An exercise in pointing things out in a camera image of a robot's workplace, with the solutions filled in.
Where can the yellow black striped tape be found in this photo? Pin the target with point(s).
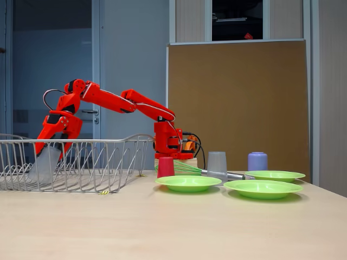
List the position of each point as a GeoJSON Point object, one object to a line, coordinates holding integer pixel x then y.
{"type": "Point", "coordinates": [103, 192]}

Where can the red robot arm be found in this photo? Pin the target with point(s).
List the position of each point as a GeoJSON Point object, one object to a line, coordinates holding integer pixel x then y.
{"type": "Point", "coordinates": [108, 97]}

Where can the green plastic plate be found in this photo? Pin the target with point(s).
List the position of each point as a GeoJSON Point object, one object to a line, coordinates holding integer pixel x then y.
{"type": "Point", "coordinates": [273, 175]}
{"type": "Point", "coordinates": [187, 182]}
{"type": "Point", "coordinates": [263, 188]}

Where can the red plastic cup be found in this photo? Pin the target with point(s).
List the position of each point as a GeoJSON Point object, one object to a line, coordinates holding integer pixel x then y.
{"type": "Point", "coordinates": [166, 168]}

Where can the purple plastic mug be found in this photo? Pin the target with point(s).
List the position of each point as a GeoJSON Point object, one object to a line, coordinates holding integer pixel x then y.
{"type": "Point", "coordinates": [257, 162]}

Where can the orange table clamp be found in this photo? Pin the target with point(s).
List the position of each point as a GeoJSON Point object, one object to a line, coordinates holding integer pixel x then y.
{"type": "Point", "coordinates": [191, 146]}

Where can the grey cabinet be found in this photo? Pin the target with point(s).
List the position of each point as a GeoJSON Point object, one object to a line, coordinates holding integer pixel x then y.
{"type": "Point", "coordinates": [189, 19]}

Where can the wooden base block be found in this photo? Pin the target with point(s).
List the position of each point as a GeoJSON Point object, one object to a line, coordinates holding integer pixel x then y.
{"type": "Point", "coordinates": [189, 162]}

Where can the grey translucent plastic cup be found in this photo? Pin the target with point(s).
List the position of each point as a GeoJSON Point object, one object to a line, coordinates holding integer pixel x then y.
{"type": "Point", "coordinates": [217, 163]}
{"type": "Point", "coordinates": [44, 169]}

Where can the small red object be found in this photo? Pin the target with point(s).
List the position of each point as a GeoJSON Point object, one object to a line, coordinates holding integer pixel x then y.
{"type": "Point", "coordinates": [247, 35]}

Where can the brown partition board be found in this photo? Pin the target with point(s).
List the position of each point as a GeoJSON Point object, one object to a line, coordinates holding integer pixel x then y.
{"type": "Point", "coordinates": [244, 94]}

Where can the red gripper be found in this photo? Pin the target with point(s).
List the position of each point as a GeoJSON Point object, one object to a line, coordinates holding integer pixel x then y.
{"type": "Point", "coordinates": [54, 127]}

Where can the grey glass door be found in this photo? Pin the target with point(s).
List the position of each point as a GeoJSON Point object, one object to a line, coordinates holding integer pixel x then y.
{"type": "Point", "coordinates": [54, 48]}

